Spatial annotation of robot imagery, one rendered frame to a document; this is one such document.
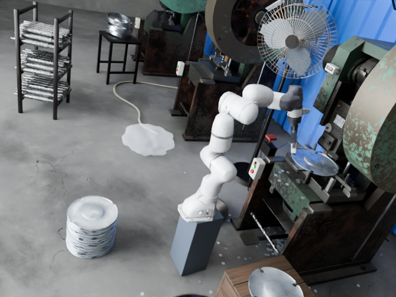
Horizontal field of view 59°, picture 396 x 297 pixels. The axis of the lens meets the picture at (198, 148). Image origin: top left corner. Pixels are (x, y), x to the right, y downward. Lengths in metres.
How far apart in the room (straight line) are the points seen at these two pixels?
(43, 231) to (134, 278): 0.66
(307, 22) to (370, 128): 1.28
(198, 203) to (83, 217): 0.69
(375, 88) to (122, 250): 1.69
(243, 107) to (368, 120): 0.54
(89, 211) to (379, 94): 1.65
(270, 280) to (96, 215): 1.05
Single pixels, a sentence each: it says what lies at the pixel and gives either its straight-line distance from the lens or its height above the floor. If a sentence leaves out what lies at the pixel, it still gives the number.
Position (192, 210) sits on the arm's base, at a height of 0.51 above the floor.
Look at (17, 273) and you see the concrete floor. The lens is 2.26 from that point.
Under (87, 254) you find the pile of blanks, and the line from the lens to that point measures 2.26.
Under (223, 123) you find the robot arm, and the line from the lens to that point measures 1.65.
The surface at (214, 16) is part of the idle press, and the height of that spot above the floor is 1.27.
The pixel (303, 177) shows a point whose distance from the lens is 2.22.
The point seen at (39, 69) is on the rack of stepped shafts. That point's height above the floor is 0.45.
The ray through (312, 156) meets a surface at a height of 0.79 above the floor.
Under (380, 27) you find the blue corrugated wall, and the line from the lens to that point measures 3.62.
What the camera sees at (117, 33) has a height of 0.59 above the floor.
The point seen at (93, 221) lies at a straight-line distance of 2.15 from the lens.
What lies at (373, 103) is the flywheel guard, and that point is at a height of 1.36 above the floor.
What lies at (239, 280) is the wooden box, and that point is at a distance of 1.90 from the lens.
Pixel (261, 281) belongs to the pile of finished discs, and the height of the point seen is 0.35.
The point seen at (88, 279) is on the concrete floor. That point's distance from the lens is 2.20.
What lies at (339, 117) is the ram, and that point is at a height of 1.08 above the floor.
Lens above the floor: 1.76
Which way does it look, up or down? 30 degrees down
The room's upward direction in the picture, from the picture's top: 15 degrees clockwise
